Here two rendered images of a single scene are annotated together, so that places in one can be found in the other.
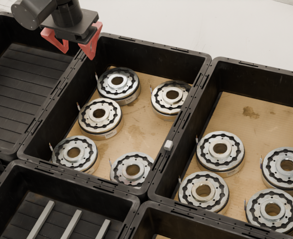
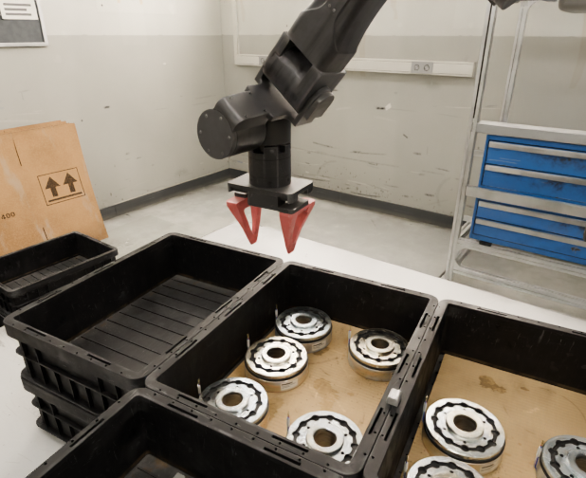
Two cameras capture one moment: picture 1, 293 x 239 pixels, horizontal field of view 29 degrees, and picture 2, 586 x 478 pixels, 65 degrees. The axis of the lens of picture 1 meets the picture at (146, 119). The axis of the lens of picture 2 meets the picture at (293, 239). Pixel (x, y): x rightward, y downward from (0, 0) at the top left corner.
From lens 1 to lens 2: 0.60 m
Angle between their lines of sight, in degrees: 26
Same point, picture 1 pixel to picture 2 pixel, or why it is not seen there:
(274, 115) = (528, 393)
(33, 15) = (231, 125)
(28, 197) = (143, 463)
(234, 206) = not seen: outside the picture
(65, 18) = (269, 171)
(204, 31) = not seen: hidden behind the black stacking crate
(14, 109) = (158, 340)
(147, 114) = (341, 367)
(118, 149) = (299, 408)
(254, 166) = (521, 464)
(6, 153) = (130, 376)
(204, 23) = not seen: hidden behind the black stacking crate
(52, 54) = (222, 289)
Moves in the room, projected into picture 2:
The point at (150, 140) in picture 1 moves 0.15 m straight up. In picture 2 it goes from (346, 401) to (351, 319)
